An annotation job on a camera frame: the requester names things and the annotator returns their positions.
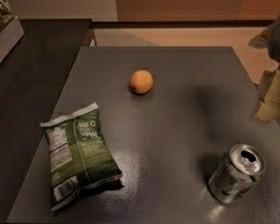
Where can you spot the orange fruit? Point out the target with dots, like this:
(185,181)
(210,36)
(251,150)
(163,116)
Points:
(141,82)

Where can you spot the white snack display box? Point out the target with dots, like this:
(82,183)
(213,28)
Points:
(9,37)

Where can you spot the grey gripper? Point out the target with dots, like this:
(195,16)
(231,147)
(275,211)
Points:
(269,87)

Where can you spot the silver 7up soda can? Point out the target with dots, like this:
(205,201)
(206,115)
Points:
(238,171)

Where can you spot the green chip bag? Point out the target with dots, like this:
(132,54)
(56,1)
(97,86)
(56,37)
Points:
(79,158)

